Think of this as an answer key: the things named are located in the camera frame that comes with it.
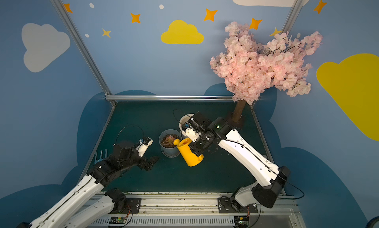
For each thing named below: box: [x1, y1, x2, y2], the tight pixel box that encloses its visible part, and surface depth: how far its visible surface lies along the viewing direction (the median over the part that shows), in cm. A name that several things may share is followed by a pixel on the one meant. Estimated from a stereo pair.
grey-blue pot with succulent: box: [158, 129, 182, 159], surface depth 91 cm
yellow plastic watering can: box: [173, 137, 205, 167], surface depth 72 cm
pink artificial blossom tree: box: [209, 21, 323, 124], surface depth 69 cm
